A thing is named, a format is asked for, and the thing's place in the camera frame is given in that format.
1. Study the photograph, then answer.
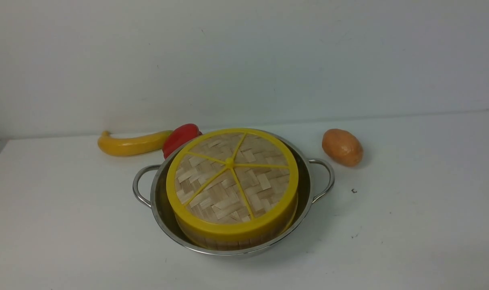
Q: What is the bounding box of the red bell pepper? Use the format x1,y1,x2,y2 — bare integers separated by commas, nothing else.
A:
162,123,202,159

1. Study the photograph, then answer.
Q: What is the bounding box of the brown potato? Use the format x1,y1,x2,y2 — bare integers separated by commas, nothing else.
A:
321,128,364,167

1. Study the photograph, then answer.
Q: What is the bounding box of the yellow squash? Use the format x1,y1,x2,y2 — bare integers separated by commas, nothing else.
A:
97,130,173,157

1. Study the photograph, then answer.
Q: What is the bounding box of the stainless steel pot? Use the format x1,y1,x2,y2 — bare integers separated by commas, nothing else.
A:
133,130,336,257

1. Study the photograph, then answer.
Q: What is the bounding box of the yellow rimmed woven bamboo lid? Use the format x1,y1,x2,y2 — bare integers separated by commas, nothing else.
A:
166,128,299,242

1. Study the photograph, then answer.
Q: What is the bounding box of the yellow rimmed bamboo steamer basket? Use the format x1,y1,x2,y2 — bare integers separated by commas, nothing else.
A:
173,189,298,251

